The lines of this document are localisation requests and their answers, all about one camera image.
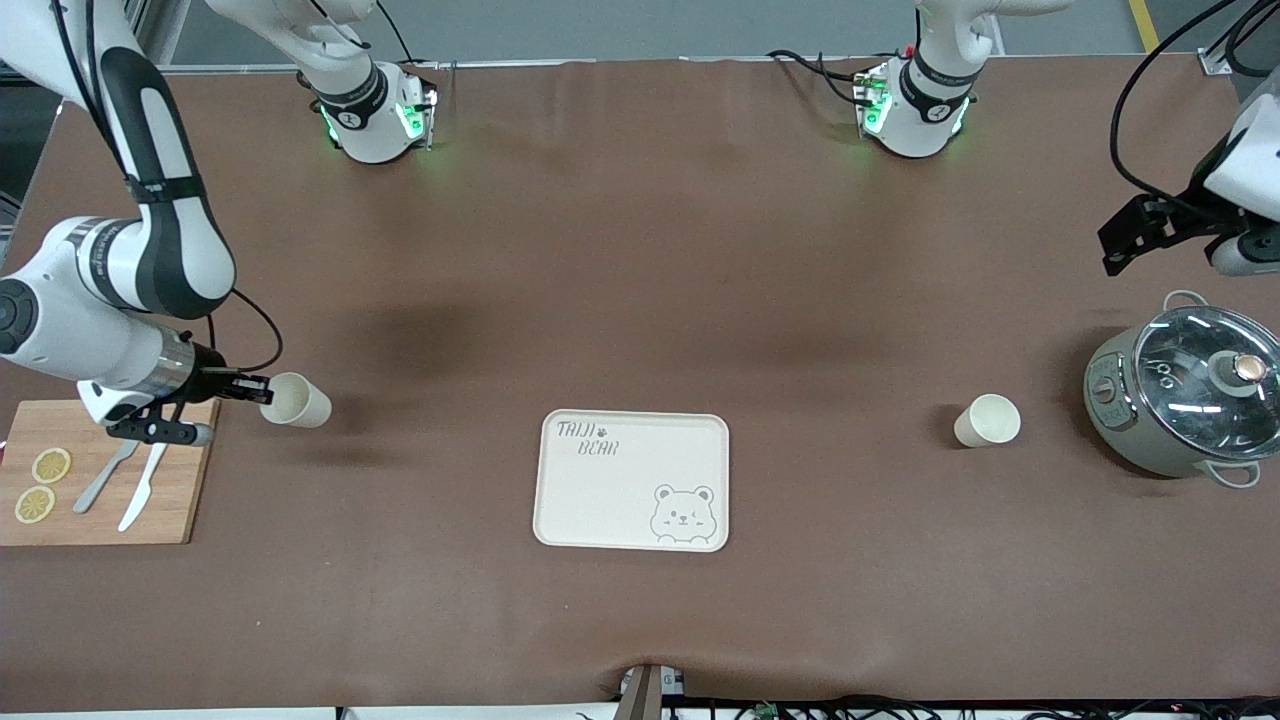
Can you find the cream bear print tray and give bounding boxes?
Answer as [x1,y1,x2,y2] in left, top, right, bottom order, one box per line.
[532,409,731,554]

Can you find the camera stand post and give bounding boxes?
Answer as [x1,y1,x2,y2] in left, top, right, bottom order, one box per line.
[618,663,688,720]

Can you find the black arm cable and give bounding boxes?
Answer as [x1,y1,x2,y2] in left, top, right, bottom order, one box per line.
[48,0,285,374]
[1108,0,1280,216]

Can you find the black right base cable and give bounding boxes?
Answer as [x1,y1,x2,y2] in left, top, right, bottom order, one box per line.
[374,0,423,69]

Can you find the black left base cables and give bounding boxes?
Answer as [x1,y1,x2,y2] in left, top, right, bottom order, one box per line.
[766,47,873,107]

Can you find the bamboo cutting board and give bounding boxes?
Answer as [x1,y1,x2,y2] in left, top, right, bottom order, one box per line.
[0,398,221,547]

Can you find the white plastic knife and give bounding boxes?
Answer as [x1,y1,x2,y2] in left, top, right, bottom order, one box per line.
[118,442,171,533]

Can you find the white IKEA cup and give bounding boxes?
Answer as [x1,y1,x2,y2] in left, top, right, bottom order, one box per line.
[953,393,1023,449]
[259,371,333,430]

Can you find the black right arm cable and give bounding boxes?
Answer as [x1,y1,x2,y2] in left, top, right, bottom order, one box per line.
[48,0,285,374]

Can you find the grey plastic knife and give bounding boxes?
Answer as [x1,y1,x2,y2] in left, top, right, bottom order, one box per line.
[73,440,141,515]

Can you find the grey-green electric cooking pot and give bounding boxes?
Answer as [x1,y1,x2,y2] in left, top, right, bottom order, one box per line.
[1083,289,1280,490]

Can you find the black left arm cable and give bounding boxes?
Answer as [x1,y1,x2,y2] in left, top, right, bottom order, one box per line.
[1108,0,1280,216]

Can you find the aluminium frame profile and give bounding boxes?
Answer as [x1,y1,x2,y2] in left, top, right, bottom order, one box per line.
[1198,0,1280,77]

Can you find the glass pot lid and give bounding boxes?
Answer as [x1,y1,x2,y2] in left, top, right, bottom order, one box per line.
[1134,305,1280,462]

